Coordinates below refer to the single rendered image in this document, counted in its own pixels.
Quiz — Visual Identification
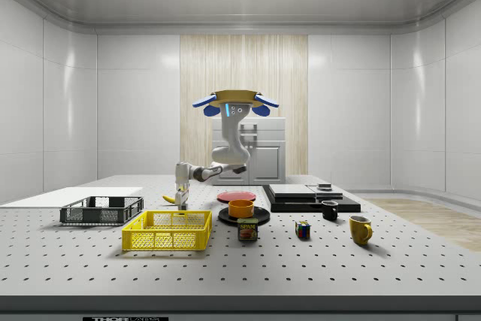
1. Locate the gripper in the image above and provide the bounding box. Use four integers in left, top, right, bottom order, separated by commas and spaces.
175, 189, 190, 211

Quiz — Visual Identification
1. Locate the yellow bowl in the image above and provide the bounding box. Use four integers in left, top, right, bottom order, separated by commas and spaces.
228, 199, 255, 219

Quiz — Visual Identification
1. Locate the yellow basket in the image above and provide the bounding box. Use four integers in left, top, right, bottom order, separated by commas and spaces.
121, 210, 213, 252

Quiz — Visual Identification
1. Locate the red plate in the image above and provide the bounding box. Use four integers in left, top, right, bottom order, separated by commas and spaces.
216, 190, 257, 204

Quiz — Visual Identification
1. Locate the flat-sided can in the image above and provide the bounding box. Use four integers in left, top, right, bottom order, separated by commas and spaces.
237, 217, 259, 242

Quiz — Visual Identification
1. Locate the dark grey basket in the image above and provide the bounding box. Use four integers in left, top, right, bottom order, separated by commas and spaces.
59, 195, 145, 226

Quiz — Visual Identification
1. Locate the black plate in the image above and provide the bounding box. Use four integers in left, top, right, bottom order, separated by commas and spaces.
217, 206, 271, 226

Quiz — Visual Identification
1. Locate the white cabinet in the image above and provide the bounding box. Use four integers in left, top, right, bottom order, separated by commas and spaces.
210, 117, 286, 186

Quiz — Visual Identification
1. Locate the drone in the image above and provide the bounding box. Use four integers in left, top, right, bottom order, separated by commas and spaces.
192, 89, 280, 118

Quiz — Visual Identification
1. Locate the black stove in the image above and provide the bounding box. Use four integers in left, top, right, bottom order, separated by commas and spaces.
262, 183, 362, 213

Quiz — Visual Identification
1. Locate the puzzle cube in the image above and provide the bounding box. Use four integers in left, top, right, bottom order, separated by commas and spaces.
295, 220, 311, 240

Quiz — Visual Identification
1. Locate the white board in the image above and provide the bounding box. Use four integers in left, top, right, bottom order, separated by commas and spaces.
0, 186, 144, 208

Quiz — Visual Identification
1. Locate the black mug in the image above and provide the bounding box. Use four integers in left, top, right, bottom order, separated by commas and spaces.
321, 200, 340, 221

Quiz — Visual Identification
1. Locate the yellow mug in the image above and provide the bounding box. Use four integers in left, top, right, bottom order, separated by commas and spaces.
349, 215, 374, 247

